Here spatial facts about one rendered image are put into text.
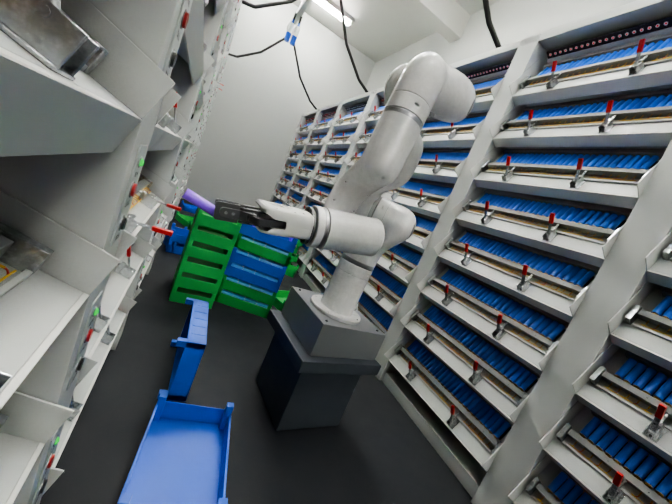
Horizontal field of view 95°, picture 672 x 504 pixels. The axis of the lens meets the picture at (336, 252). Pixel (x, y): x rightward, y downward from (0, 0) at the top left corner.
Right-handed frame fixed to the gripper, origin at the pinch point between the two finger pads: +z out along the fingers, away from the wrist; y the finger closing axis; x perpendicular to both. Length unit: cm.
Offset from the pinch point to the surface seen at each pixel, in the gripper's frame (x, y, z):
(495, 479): 67, 12, -91
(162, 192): 6, -51, 15
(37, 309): 7.6, 25.2, 16.4
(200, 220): 22, -95, 2
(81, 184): -3.0, 18.7, 15.6
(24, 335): 7.9, 28.9, 15.8
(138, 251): 26, -51, 19
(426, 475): 78, 0, -78
